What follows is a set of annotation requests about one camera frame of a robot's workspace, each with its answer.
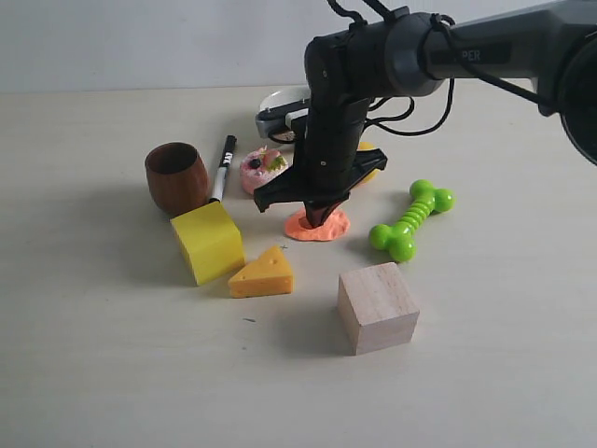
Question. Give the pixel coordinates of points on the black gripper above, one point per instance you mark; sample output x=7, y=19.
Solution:
x=326, y=164

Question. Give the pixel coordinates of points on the orange clay patty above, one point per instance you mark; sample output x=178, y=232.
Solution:
x=298, y=228

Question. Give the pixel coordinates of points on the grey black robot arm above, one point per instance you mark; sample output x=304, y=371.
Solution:
x=544, y=54

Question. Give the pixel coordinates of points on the orange toy cheese wedge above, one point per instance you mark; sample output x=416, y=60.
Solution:
x=270, y=274

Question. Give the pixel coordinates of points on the pink toy cake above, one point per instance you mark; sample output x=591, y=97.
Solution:
x=260, y=167

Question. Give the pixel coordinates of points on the yellow lemon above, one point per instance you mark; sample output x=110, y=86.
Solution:
x=366, y=146

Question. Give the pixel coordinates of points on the green plastic bone toy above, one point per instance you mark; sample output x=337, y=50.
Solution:
x=398, y=239

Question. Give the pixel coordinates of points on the black white marker pen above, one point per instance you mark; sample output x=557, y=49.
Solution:
x=223, y=169

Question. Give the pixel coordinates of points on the yellow foam cube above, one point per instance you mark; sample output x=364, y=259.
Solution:
x=210, y=242

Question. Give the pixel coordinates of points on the light wooden cube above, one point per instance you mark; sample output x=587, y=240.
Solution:
x=376, y=308

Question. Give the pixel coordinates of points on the white ceramic floral bowl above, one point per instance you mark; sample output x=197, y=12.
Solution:
x=297, y=122

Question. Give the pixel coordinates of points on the brown wooden cup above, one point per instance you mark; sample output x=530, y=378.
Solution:
x=177, y=178

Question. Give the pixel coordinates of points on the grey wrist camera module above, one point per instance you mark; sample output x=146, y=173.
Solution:
x=271, y=118

